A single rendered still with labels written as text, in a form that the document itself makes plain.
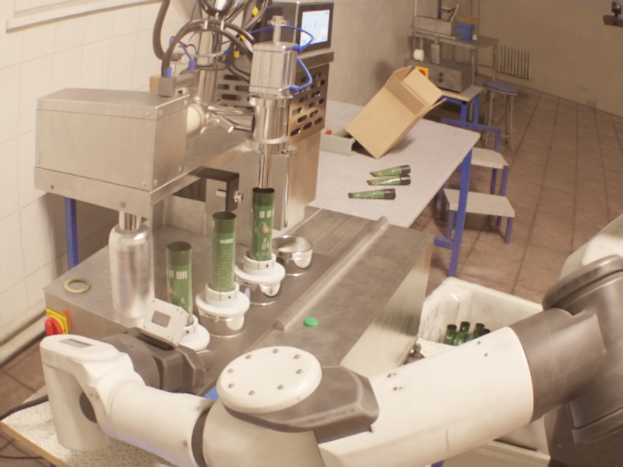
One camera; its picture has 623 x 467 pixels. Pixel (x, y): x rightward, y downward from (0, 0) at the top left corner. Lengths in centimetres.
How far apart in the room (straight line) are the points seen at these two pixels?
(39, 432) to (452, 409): 89
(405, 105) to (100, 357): 217
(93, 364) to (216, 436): 16
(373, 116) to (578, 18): 861
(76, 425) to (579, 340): 49
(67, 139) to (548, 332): 74
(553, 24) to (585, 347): 1062
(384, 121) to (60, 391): 220
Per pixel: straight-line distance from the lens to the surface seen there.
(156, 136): 93
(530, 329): 54
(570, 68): 1113
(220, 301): 97
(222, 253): 94
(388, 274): 123
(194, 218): 132
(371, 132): 276
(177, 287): 86
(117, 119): 96
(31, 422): 128
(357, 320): 108
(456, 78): 533
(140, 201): 96
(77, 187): 103
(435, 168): 278
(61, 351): 67
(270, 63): 96
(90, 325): 109
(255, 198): 103
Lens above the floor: 154
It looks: 23 degrees down
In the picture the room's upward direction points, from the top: 5 degrees clockwise
